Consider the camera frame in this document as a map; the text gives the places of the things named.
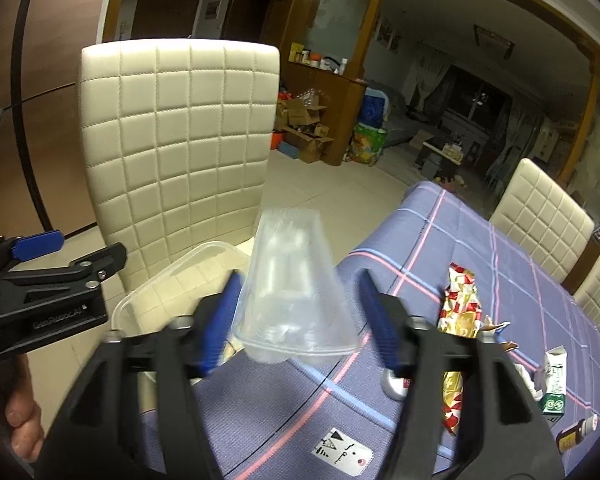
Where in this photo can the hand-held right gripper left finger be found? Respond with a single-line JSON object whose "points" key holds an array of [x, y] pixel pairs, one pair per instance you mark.
{"points": [[220, 320]]}

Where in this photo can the clear plastic container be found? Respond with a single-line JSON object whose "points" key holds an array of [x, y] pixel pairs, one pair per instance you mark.
{"points": [[155, 290]]}

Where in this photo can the large white quilted chair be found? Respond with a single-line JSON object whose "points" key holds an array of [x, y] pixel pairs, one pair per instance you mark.
{"points": [[180, 135]]}

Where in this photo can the low coffee table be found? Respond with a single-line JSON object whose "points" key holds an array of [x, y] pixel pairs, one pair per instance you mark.
{"points": [[442, 155]]}

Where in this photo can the purple plaid tablecloth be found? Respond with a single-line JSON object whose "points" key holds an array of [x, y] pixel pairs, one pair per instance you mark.
{"points": [[445, 230]]}

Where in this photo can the orange bucket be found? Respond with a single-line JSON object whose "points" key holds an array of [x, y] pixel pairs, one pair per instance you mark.
{"points": [[278, 140]]}

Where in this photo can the brown medicine bottle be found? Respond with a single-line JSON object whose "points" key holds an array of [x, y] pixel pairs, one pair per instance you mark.
{"points": [[575, 435]]}

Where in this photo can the crumpled white tissue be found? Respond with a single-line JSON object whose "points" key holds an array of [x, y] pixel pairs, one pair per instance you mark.
{"points": [[525, 380]]}

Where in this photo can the square ceiling lamp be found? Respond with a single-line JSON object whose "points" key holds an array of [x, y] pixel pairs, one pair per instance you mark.
{"points": [[493, 41]]}

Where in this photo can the white paper tag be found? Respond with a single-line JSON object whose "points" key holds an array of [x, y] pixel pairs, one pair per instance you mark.
{"points": [[342, 452]]}

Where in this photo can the wooden cabinet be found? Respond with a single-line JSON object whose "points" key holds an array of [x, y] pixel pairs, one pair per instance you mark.
{"points": [[345, 105]]}

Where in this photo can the colourful printed bag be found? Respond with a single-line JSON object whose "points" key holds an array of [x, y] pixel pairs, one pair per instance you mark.
{"points": [[366, 145]]}

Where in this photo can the person's left hand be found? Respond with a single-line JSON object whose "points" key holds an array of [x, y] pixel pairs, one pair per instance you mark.
{"points": [[25, 425]]}

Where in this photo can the white green carton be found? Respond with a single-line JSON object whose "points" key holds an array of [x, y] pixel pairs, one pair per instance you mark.
{"points": [[554, 380]]}

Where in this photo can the blue bag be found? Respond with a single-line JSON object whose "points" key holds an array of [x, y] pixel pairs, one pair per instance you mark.
{"points": [[376, 106]]}

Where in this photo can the red gold snack wrapper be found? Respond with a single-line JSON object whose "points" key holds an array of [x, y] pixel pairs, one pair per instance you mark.
{"points": [[460, 300]]}

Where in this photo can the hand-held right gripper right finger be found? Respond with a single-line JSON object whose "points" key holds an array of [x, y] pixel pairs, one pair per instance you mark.
{"points": [[380, 320]]}

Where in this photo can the dark wooden door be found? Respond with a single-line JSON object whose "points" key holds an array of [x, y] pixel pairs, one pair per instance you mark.
{"points": [[165, 10]]}

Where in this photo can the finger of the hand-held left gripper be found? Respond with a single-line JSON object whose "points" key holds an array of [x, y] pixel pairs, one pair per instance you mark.
{"points": [[37, 244], [75, 267]]}

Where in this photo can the row of bottles and jars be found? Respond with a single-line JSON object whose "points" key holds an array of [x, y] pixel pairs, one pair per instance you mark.
{"points": [[312, 57]]}

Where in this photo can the pile of cardboard boxes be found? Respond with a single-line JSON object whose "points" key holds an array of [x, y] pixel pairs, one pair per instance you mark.
{"points": [[305, 125]]}

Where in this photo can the clear plastic cup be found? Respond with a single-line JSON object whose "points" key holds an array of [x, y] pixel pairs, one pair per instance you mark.
{"points": [[295, 285]]}

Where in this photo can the grey sofa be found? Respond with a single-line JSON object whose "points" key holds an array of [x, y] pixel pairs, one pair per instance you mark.
{"points": [[410, 117]]}

